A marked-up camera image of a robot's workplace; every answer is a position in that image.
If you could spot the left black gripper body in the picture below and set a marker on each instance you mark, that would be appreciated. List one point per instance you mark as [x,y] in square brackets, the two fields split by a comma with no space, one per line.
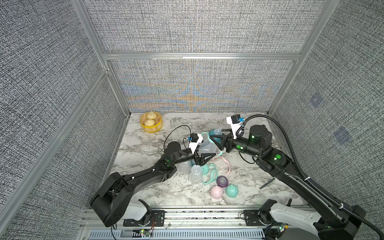
[185,156]

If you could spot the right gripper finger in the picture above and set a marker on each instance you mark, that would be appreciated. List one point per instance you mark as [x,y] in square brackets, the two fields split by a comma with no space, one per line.
[222,144]
[227,134]

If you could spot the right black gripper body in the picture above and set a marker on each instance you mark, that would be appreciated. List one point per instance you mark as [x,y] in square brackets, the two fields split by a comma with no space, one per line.
[243,145]

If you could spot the dark teal nipple collar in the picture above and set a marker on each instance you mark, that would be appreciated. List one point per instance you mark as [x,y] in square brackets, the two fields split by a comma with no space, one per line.
[216,132]

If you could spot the clear baby bottle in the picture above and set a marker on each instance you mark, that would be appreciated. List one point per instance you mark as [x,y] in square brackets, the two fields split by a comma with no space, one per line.
[207,147]

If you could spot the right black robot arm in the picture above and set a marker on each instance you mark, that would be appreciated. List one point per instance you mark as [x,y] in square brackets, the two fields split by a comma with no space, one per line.
[328,222]

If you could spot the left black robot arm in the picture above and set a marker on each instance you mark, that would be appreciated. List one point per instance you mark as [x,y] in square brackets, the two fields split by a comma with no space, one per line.
[111,202]

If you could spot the mint bottle cap middle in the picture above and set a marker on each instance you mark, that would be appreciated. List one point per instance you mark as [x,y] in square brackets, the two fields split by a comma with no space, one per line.
[205,169]

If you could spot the mint bottle cap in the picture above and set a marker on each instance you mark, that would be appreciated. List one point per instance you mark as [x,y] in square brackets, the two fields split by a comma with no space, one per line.
[205,169]
[231,191]

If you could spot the clear bottle left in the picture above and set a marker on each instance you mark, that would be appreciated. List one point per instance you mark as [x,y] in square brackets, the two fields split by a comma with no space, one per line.
[184,167]

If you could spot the clear bottle front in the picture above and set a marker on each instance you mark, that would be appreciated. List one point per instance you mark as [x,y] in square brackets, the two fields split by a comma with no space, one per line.
[196,174]

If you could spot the purple nipple collar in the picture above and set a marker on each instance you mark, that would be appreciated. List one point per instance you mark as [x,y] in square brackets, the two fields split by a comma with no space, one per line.
[222,181]

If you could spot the pink bottle cap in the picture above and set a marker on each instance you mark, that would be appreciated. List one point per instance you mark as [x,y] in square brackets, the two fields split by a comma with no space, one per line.
[216,192]

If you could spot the mint bottle cap front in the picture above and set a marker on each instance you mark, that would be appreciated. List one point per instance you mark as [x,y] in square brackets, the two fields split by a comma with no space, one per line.
[231,191]

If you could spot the yellow steamer basket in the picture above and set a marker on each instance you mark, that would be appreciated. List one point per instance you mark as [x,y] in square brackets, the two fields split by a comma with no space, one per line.
[159,123]

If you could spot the lower beige bun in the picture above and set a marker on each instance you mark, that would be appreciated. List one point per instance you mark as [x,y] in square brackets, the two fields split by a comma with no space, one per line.
[149,122]

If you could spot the beige bun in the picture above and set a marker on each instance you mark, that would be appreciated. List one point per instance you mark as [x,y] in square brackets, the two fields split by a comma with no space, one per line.
[149,122]
[151,115]

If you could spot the upper beige bun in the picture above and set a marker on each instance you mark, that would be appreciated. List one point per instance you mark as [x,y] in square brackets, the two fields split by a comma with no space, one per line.
[151,115]

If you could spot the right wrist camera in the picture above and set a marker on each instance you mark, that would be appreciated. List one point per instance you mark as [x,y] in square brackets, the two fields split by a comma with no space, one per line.
[237,125]

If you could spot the aluminium front rail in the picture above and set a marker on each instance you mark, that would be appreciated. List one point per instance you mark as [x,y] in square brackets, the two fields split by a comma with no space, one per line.
[187,217]

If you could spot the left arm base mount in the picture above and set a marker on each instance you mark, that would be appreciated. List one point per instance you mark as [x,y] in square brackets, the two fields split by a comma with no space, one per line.
[152,218]

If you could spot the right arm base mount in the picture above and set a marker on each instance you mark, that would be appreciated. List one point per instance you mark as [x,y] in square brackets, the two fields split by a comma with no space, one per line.
[254,218]

